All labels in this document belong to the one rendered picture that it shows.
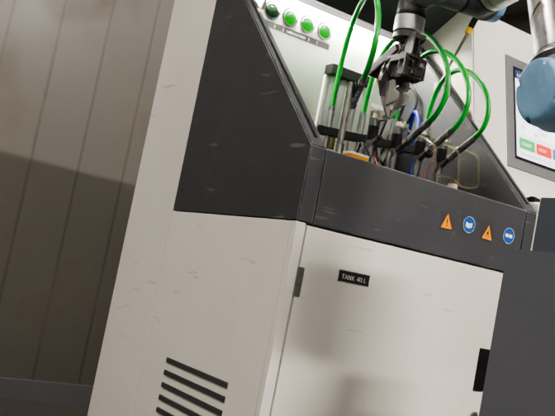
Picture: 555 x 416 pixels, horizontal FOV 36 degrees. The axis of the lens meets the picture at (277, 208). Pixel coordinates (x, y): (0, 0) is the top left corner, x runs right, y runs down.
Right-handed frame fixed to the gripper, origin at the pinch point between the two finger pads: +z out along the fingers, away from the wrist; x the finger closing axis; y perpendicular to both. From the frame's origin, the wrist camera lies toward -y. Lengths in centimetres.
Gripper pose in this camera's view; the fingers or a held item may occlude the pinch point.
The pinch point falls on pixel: (387, 113)
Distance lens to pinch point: 212.8
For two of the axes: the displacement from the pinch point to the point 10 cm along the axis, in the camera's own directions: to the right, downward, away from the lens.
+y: 5.4, 0.3, -8.4
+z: -1.9, 9.8, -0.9
